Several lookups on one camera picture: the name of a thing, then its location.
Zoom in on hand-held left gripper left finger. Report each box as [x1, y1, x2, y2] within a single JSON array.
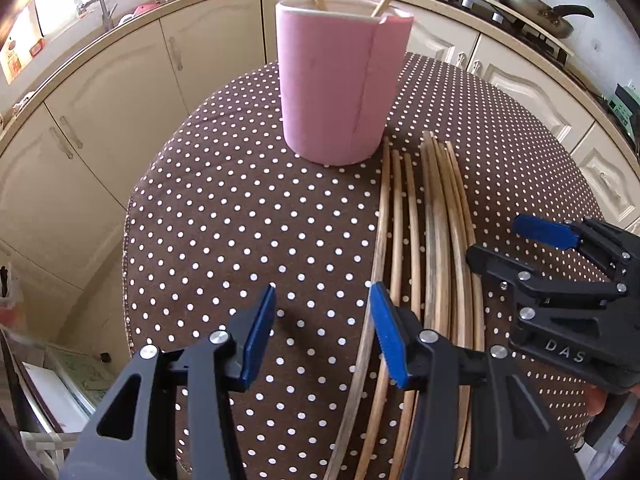
[[60, 282, 278, 480]]

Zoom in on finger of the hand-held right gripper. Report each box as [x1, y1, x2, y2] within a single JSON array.
[[512, 213, 640, 282], [466, 244, 627, 322]]

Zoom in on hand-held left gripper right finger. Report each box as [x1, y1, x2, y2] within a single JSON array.
[[367, 281, 586, 480]]

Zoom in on pile of wooden chopsticks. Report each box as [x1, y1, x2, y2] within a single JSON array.
[[322, 131, 486, 480]]

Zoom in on pink cup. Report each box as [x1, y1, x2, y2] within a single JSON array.
[[275, 0, 415, 166]]

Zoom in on person's right hand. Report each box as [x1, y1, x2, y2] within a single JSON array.
[[585, 387, 611, 418]]

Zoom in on brown polka dot tablecloth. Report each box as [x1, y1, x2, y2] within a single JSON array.
[[122, 52, 608, 480]]

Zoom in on small green and black appliance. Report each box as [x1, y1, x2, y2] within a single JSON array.
[[607, 82, 640, 146]]

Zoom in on white storage box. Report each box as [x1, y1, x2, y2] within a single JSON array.
[[20, 345, 108, 461]]

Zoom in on black gas stove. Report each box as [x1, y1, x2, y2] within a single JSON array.
[[407, 0, 576, 66]]

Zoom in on cream kitchen base cabinets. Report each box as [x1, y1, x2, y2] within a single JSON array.
[[0, 0, 640, 341]]

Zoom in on metal kitchen faucet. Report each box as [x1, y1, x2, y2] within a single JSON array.
[[62, 0, 118, 31]]

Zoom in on orange package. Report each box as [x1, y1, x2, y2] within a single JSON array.
[[0, 35, 31, 86]]

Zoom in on steel wok with black handle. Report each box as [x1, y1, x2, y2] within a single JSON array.
[[492, 0, 596, 40]]

